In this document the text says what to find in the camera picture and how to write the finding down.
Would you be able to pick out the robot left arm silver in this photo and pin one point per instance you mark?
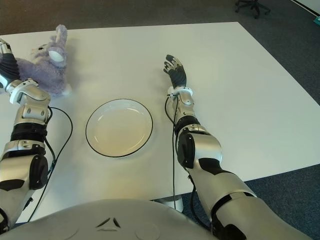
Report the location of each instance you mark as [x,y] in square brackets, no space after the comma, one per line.
[22,150]

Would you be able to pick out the white table leg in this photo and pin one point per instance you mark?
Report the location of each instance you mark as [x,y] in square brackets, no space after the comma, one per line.
[175,201]

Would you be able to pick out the silver robot torso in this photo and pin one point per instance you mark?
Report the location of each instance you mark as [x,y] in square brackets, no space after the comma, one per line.
[105,220]

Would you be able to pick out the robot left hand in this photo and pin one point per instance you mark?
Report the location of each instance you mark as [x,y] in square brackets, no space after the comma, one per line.
[8,70]

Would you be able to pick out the teal box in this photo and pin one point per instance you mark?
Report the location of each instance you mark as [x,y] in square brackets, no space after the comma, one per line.
[317,21]

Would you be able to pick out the black office chair base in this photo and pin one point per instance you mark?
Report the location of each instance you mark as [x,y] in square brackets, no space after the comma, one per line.
[252,6]

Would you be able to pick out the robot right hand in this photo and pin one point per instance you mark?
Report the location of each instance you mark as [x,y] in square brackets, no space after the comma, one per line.
[178,75]

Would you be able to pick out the white plate black rim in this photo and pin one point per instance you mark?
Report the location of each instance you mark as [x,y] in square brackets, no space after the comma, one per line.
[119,128]

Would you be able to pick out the robot right arm silver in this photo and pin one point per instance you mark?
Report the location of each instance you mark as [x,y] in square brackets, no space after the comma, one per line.
[220,160]

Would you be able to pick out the purple plush bunny doll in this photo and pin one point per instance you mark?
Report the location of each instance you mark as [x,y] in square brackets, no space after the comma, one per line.
[47,72]

